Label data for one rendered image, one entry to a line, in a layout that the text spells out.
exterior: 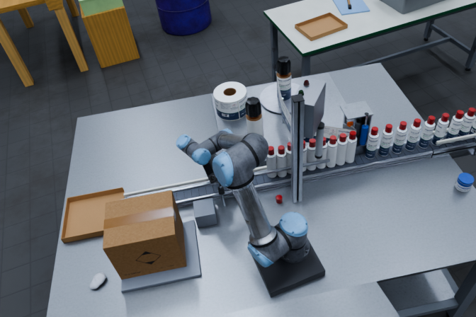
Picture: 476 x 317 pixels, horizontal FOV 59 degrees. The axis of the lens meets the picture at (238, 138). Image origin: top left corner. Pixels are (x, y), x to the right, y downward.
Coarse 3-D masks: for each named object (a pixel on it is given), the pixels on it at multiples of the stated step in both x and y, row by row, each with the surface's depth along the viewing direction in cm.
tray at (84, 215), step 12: (96, 192) 224; (108, 192) 226; (120, 192) 227; (72, 204) 224; (84, 204) 223; (96, 204) 223; (72, 216) 219; (84, 216) 218; (96, 216) 217; (72, 228) 213; (84, 228) 213; (96, 228) 212; (72, 240) 207
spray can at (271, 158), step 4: (268, 148) 206; (272, 148) 206; (268, 152) 206; (272, 152) 206; (268, 156) 208; (272, 156) 207; (268, 160) 209; (272, 160) 209; (268, 164) 211; (272, 164) 211; (268, 168) 214; (272, 168) 213; (276, 168) 216; (268, 176) 219; (272, 176) 217
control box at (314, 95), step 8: (304, 80) 179; (312, 80) 178; (304, 88) 175; (312, 88) 174; (320, 88) 174; (304, 96) 171; (312, 96) 171; (320, 96) 173; (312, 104) 167; (320, 104) 177; (312, 112) 169; (320, 112) 181; (304, 120) 174; (312, 120) 172; (320, 120) 186; (304, 128) 177; (312, 128) 175; (304, 136) 180; (312, 136) 179
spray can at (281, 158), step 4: (280, 148) 205; (284, 148) 205; (276, 152) 210; (280, 152) 206; (284, 152) 207; (276, 156) 210; (280, 156) 207; (284, 156) 207; (276, 160) 212; (280, 160) 209; (284, 160) 209; (280, 164) 211; (284, 164) 211; (280, 172) 215; (284, 172) 215; (280, 176) 218; (284, 176) 218
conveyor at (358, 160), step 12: (360, 156) 225; (396, 156) 221; (324, 168) 220; (336, 168) 219; (264, 180) 218; (276, 180) 217; (180, 192) 217; (192, 192) 217; (204, 192) 216; (216, 192) 215
